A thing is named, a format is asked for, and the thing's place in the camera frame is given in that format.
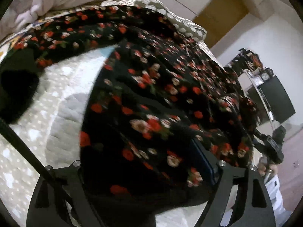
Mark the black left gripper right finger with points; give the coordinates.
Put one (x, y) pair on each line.
(252, 206)

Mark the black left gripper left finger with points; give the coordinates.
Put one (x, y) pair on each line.
(49, 208)

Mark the black floral garment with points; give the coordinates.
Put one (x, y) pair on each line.
(156, 92)

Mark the person's right hand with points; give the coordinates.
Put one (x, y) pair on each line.
(263, 166)

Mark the black television screen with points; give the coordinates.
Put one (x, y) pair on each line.
(278, 99)

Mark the cluttered white shelf unit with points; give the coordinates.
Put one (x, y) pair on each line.
(252, 74)

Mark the olive bolster pillow white spots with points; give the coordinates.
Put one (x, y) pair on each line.
(184, 26)

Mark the brown wooden door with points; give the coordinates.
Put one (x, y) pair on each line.
(219, 17)

